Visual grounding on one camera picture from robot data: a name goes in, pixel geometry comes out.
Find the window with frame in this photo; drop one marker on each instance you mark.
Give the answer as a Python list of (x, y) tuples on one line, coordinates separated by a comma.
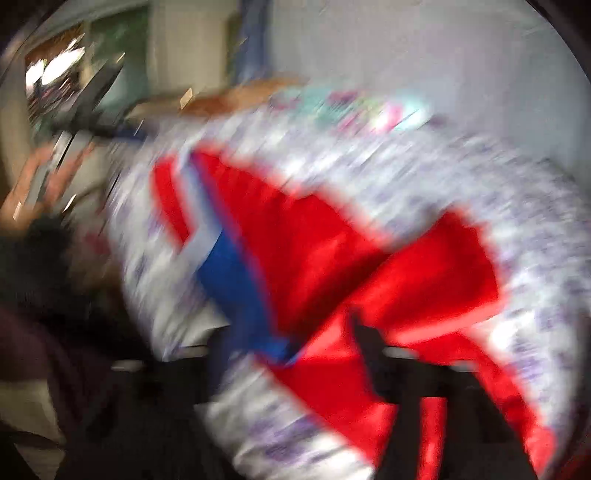
[(56, 70)]

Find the green framed door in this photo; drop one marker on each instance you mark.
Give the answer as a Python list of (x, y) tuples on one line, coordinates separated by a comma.
[(124, 37)]

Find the blue patterned hanging cloth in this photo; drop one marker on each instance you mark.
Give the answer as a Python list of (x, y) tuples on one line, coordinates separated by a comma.
[(252, 60)]

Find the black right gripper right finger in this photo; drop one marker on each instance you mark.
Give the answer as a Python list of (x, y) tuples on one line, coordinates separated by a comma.
[(446, 425)]

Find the white wall curtain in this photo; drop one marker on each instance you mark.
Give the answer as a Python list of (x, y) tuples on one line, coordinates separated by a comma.
[(494, 67)]

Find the orange brown pillow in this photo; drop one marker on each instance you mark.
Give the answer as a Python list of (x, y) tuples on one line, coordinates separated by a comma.
[(214, 102)]

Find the purple floral bed sheet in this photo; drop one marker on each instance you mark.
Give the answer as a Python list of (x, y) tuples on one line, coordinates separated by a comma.
[(532, 219)]

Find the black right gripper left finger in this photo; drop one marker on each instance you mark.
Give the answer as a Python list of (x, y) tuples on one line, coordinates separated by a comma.
[(144, 423)]

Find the person left hand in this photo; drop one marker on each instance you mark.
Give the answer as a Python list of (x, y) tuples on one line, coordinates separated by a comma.
[(17, 214)]

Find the folded teal pink blanket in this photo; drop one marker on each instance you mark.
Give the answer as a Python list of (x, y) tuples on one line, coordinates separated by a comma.
[(353, 111)]

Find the red track pants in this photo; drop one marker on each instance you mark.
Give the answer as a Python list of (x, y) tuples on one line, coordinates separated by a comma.
[(289, 271)]

